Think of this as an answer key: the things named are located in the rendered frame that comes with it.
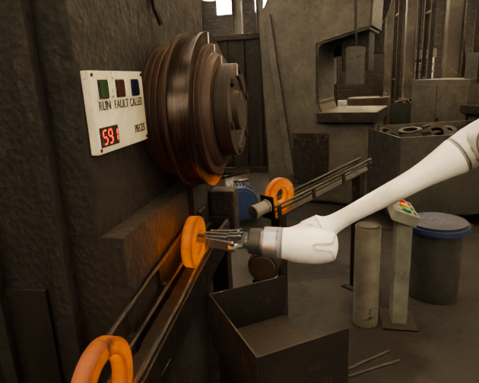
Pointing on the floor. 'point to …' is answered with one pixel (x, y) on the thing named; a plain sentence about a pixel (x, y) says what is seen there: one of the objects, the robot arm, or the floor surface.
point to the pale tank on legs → (417, 44)
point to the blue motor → (249, 197)
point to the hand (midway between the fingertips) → (194, 236)
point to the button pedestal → (400, 270)
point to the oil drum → (372, 103)
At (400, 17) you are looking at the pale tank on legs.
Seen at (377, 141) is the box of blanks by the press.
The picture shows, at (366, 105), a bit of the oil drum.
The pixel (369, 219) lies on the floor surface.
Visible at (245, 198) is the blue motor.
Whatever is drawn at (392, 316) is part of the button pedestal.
